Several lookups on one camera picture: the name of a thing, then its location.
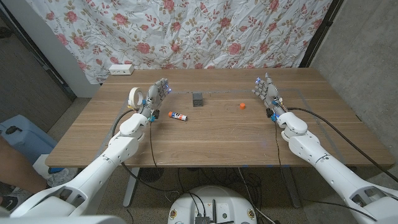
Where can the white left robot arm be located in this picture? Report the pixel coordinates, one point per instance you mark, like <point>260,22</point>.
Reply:
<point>102,168</point>

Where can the orange glue stick cap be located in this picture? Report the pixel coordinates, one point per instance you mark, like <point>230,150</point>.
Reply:
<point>242,106</point>

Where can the white sneaker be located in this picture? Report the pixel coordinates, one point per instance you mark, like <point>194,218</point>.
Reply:
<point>59,178</point>

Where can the dark grey block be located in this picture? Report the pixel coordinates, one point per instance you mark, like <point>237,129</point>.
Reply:
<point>197,99</point>

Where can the blue plastic bin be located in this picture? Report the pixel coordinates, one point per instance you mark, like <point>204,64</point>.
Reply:
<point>28,137</point>

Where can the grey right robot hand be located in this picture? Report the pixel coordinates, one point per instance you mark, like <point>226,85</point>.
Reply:
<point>270,91</point>

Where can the black backdrop stand pole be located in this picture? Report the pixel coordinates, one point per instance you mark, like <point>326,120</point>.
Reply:
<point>320,34</point>

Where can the white power strip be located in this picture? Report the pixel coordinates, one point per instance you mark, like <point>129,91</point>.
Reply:
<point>121,69</point>

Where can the masking tape roll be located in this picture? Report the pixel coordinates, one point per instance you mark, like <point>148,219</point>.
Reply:
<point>133,95</point>

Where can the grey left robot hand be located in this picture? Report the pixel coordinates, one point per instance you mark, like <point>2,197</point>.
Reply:
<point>155,93</point>

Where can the white table leg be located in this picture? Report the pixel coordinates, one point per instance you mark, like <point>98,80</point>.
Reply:
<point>292,189</point>
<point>130,189</point>

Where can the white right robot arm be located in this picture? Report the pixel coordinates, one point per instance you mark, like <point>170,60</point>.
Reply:
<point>335,174</point>

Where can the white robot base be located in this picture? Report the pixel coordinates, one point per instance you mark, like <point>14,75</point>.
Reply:
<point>214,202</point>

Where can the person bare leg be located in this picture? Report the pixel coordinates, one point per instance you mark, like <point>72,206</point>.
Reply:
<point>15,168</point>

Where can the orange and white glue stick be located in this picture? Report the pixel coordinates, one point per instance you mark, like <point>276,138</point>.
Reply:
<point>178,116</point>

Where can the floral backdrop cloth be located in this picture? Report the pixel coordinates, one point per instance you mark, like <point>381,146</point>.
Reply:
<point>186,31</point>

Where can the black round grille disc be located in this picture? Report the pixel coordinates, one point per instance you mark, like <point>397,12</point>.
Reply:
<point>150,175</point>

